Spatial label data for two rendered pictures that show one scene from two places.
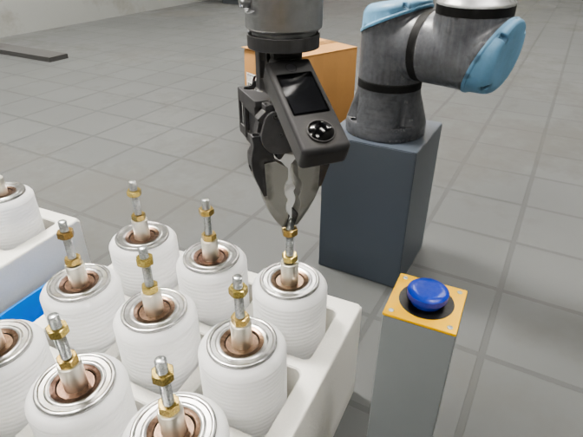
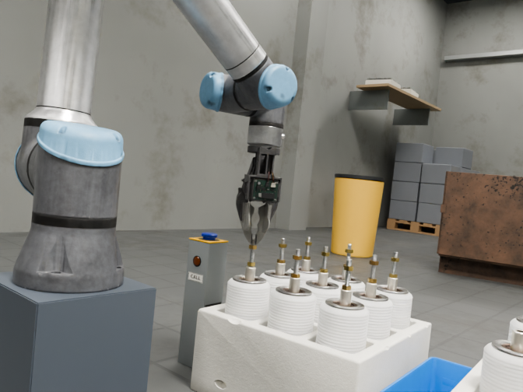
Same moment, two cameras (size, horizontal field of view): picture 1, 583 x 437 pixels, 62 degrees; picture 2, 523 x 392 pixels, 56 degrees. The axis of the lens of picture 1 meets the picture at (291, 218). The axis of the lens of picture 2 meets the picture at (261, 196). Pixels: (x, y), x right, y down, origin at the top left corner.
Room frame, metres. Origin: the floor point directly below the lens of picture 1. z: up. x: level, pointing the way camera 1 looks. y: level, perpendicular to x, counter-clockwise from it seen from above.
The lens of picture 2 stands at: (1.54, 0.22, 0.47)
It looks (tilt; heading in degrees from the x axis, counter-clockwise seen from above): 2 degrees down; 191
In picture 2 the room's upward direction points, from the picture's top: 6 degrees clockwise
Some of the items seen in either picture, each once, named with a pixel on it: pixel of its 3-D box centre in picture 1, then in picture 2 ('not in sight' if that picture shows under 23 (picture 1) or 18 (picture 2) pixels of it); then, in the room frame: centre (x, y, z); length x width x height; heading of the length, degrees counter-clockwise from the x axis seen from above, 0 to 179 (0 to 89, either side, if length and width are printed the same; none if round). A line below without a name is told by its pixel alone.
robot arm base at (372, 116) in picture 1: (387, 103); (72, 246); (0.89, -0.18, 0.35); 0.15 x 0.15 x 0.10
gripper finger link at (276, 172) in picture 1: (268, 185); (265, 224); (0.49, 0.03, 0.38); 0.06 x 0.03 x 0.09; 22
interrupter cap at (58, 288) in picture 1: (79, 282); (370, 296); (0.48, 0.27, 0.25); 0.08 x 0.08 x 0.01
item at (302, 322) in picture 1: (290, 333); (245, 320); (0.48, 0.00, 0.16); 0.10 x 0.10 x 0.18
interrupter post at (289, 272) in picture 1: (289, 271); (250, 274); (0.48, 0.00, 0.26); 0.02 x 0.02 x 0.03
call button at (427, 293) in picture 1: (427, 296); (208, 237); (0.37, -0.13, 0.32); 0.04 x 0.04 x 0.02
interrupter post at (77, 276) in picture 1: (76, 274); (370, 290); (0.48, 0.27, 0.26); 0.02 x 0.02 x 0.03
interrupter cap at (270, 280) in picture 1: (289, 280); (249, 279); (0.48, 0.00, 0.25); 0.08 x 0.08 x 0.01
